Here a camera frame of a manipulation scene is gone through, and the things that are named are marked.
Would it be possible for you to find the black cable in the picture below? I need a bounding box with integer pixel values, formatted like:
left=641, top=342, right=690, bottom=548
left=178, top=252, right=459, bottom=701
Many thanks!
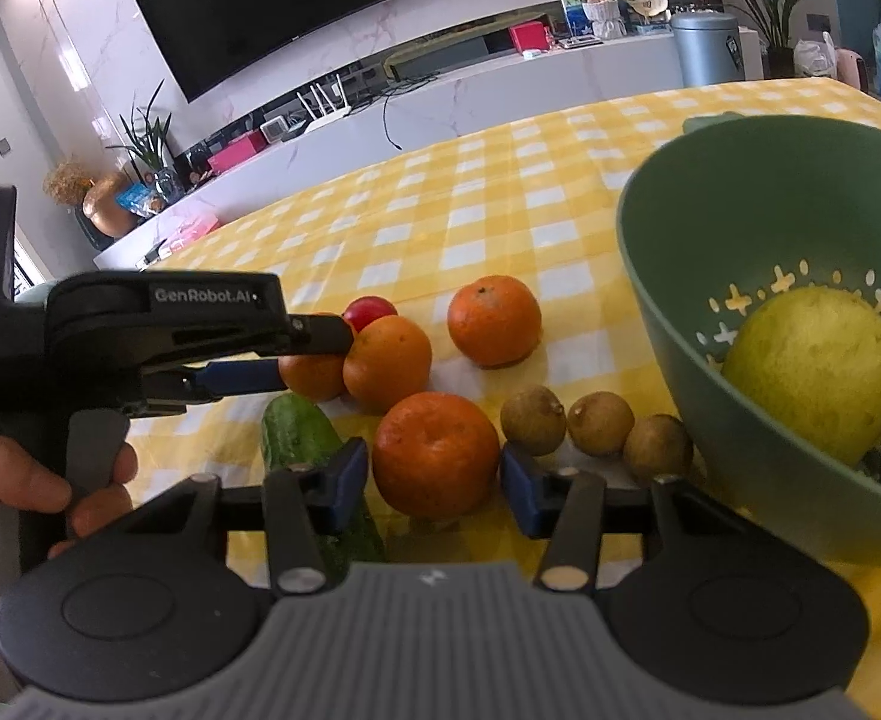
left=376, top=73, right=441, bottom=152

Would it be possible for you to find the grey trash can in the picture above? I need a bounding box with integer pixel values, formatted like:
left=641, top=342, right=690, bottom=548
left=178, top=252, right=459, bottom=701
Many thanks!
left=670, top=9, right=746, bottom=89

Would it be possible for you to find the white plastic bag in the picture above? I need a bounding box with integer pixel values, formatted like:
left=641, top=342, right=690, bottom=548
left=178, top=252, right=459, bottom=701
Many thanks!
left=794, top=31, right=838, bottom=80

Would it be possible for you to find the green strainer bowl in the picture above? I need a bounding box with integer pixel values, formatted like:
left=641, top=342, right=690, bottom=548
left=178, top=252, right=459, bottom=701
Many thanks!
left=616, top=111, right=881, bottom=567

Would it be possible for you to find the green cucumber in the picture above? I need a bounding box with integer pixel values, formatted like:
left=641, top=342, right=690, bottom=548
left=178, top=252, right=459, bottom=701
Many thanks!
left=261, top=393, right=389, bottom=586

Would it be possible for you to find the white media cabinet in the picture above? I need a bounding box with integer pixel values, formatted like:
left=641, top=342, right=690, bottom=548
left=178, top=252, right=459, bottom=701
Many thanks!
left=94, top=34, right=685, bottom=271

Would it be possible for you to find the person's left hand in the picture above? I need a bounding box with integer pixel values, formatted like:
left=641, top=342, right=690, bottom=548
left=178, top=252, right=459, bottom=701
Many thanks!
left=0, top=438, right=140, bottom=683

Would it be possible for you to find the copper vase with dried flowers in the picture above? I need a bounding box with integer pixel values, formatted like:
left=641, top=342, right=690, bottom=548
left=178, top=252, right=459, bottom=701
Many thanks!
left=43, top=157, right=142, bottom=241

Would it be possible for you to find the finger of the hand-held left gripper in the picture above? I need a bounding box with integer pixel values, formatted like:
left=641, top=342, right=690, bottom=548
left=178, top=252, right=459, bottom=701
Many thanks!
left=286, top=313, right=356, bottom=356
left=185, top=358, right=286, bottom=400

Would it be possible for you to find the pink stool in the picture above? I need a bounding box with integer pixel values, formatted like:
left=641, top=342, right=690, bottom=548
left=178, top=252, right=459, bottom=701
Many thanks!
left=834, top=47, right=872, bottom=89

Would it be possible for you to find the tall potted plant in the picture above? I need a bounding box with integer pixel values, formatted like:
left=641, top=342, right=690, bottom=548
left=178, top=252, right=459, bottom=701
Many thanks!
left=691, top=0, right=823, bottom=80

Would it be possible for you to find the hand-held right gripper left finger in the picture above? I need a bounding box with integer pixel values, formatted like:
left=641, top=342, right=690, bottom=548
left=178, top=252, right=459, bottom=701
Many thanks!
left=129, top=436, right=371, bottom=601

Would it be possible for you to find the white router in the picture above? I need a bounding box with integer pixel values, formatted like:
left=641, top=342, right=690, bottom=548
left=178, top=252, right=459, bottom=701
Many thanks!
left=295, top=82, right=353, bottom=128

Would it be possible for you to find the brown kiwi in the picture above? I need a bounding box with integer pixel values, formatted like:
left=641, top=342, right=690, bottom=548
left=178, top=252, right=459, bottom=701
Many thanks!
left=500, top=385, right=567, bottom=457
left=566, top=391, right=636, bottom=458
left=623, top=414, right=694, bottom=486

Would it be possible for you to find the pink packet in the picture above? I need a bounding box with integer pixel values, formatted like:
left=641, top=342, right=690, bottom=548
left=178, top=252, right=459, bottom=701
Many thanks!
left=157, top=212, right=221, bottom=250

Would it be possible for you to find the pink box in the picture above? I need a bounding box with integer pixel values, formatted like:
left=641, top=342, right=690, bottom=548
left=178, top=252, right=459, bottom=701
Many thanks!
left=206, top=129, right=269, bottom=173

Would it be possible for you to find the small potted plant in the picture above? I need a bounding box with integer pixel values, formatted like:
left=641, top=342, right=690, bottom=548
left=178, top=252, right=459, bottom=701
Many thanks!
left=106, top=79, right=187, bottom=203

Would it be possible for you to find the red cherry tomato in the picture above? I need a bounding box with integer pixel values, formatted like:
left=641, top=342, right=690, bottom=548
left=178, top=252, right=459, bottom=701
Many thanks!
left=342, top=296, right=399, bottom=334

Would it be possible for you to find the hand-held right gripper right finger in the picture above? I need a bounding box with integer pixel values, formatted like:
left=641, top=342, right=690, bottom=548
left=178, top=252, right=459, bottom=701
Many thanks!
left=500, top=444, right=756, bottom=592

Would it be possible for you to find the yellow checked tablecloth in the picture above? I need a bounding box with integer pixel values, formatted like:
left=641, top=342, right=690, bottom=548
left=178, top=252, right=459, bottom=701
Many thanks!
left=103, top=77, right=881, bottom=720

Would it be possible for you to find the orange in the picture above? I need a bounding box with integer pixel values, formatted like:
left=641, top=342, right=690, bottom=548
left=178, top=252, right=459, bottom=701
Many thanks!
left=342, top=315, right=434, bottom=415
left=278, top=313, right=351, bottom=404
left=447, top=274, right=543, bottom=370
left=371, top=392, right=501, bottom=518

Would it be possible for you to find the black television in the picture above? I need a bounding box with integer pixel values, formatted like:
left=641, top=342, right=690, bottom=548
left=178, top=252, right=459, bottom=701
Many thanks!
left=131, top=0, right=440, bottom=103

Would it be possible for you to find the red box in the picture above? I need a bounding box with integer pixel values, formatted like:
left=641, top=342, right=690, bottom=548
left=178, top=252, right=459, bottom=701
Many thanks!
left=507, top=21, right=554, bottom=55

